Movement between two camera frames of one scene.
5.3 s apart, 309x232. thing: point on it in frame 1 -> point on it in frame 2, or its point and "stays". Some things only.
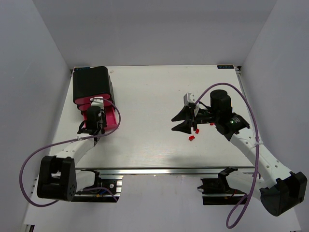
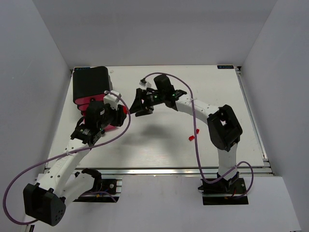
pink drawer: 84,107 stays
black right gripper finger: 185,126 -> 144,112
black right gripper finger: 187,114 -> 138,101
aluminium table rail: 170,171 stays
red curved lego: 191,137 stays
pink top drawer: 83,100 stays
